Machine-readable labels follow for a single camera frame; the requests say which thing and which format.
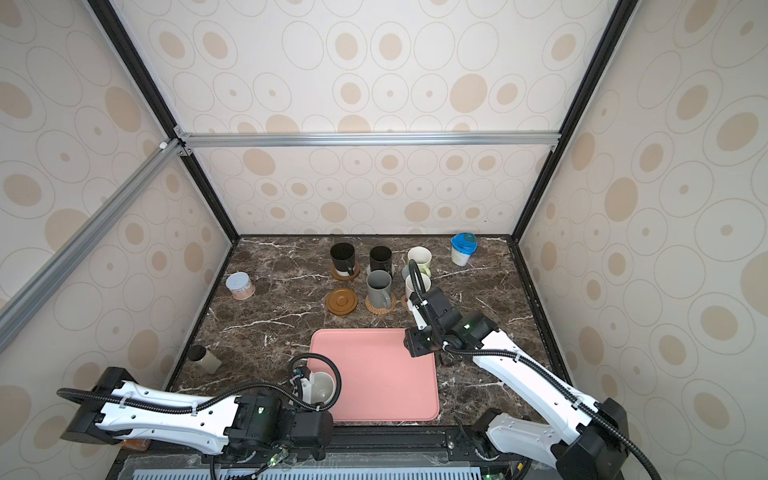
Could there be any white mug blue handle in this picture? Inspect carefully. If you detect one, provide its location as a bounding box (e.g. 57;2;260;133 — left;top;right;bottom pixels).
308;372;336;405

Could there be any white mug pink handle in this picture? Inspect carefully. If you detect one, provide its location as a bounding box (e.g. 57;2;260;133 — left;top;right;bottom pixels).
404;272;433;310

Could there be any rattan coaster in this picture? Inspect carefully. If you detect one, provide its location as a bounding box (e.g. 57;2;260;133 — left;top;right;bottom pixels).
365;298;396;316

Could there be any green mug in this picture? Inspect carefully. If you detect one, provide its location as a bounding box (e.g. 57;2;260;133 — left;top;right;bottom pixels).
407;246;432;277

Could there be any grey mug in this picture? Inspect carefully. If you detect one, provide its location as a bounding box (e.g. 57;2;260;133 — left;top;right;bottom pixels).
367;270;394;311

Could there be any black mug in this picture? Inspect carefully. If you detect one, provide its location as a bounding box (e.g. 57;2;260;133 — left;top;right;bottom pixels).
330;242;356;277
368;245;393;275

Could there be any dark wooden coaster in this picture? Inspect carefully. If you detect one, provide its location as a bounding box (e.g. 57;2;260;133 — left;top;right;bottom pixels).
330;264;361;282

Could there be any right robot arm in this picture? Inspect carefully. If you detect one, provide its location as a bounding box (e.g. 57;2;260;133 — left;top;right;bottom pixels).
404;287;660;479

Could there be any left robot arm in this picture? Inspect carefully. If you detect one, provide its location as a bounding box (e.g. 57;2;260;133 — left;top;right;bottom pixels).
57;367;333;463

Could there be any white cup blue lid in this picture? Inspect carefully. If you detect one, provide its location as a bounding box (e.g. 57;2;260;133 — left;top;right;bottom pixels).
451;232;478;267

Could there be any pink tray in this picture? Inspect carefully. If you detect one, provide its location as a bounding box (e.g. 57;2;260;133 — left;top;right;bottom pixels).
310;328;440;423

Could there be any small jar dark lid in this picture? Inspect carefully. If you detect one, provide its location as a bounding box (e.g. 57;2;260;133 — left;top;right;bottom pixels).
187;344;222;374

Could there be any brown jar black lid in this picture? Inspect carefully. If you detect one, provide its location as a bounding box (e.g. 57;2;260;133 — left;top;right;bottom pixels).
120;439;151;452

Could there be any horizontal aluminium bar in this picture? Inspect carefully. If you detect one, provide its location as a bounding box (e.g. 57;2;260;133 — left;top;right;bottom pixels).
181;131;560;148

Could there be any diagonal aluminium bar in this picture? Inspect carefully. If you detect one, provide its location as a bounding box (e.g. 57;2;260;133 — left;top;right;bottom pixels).
1;138;182;349

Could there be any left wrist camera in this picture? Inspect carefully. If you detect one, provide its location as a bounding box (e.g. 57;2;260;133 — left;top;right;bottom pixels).
290;366;312;403

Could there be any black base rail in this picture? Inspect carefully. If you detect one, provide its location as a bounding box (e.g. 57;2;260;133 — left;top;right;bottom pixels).
107;426;537;479

